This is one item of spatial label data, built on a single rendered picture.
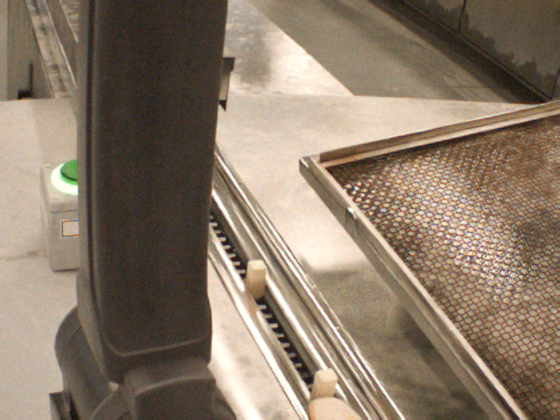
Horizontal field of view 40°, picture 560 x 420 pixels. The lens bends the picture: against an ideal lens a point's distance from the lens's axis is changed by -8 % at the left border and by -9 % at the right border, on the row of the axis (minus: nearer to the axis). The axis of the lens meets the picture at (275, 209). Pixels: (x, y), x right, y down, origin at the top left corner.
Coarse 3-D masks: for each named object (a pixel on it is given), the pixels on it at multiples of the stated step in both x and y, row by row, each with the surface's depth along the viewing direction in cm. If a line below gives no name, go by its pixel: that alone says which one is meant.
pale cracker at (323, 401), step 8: (320, 400) 58; (328, 400) 58; (336, 400) 58; (312, 408) 57; (320, 408) 57; (328, 408) 57; (336, 408) 57; (344, 408) 57; (312, 416) 57; (320, 416) 56; (328, 416) 56; (336, 416) 56; (344, 416) 56; (352, 416) 56; (360, 416) 57
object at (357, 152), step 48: (384, 144) 83; (432, 144) 84; (480, 144) 84; (336, 192) 76; (528, 192) 76; (384, 240) 71; (528, 288) 65; (480, 336) 61; (480, 384) 57; (528, 384) 56
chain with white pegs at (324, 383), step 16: (224, 240) 77; (240, 256) 75; (240, 272) 73; (256, 272) 69; (256, 288) 70; (256, 304) 70; (272, 320) 68; (288, 336) 66; (304, 368) 63; (320, 384) 58
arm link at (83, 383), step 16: (80, 336) 42; (64, 352) 43; (80, 352) 42; (64, 368) 43; (80, 368) 41; (96, 368) 40; (64, 384) 44; (80, 384) 41; (96, 384) 40; (112, 384) 39; (64, 400) 44; (80, 400) 40; (96, 400) 39; (64, 416) 43; (80, 416) 41
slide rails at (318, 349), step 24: (216, 192) 82; (240, 216) 79; (216, 240) 75; (240, 240) 75; (216, 264) 72; (240, 288) 69; (288, 288) 70; (288, 312) 67; (264, 336) 64; (312, 336) 65; (288, 360) 62; (312, 360) 63; (336, 360) 63; (288, 384) 60; (336, 384) 60; (360, 408) 58
